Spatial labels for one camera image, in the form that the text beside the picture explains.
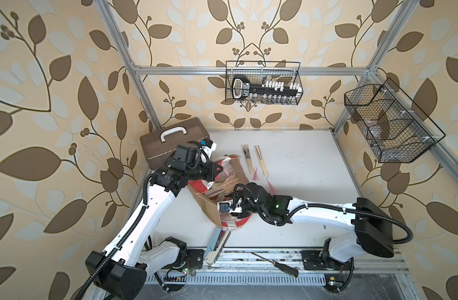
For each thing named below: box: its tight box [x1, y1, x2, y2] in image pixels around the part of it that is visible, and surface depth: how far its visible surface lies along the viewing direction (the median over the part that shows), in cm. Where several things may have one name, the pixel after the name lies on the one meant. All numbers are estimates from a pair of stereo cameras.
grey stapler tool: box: [204, 227, 231, 266], surface depth 77 cm
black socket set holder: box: [231, 75, 302, 101], surface depth 84 cm
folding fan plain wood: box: [253, 145, 276, 195], surface depth 107 cm
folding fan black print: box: [240, 143, 254, 175], surface depth 110 cm
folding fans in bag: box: [203, 168, 241, 202], surface depth 95 cm
